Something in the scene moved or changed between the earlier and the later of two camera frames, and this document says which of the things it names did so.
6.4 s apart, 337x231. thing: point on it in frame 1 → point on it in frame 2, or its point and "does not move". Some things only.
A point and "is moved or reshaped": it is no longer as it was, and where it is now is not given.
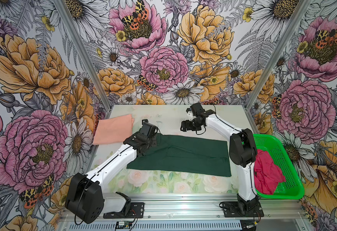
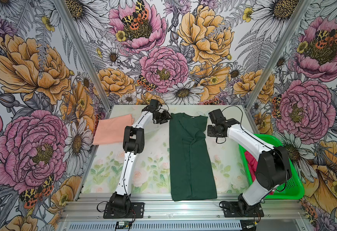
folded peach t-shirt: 114,130 does not move
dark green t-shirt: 185,155 is moved or reshaped
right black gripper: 187,126 → 210,134
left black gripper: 153,141 → 166,116
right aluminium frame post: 296,21 does not move
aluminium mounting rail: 199,213 does not move
